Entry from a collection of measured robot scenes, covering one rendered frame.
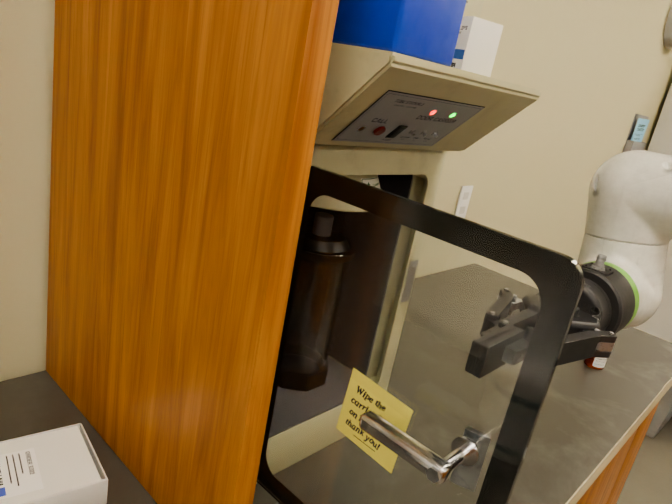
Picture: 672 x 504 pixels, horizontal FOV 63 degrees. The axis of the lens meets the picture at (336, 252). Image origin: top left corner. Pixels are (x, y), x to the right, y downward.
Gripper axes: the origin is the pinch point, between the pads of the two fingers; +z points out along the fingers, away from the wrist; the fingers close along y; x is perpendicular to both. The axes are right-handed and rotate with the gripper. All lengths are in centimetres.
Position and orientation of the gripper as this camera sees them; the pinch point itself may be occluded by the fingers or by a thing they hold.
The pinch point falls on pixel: (496, 349)
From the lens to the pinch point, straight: 52.1
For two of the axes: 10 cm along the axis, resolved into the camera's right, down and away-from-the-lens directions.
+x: -1.8, 9.3, 3.1
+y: 7.1, 3.4, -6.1
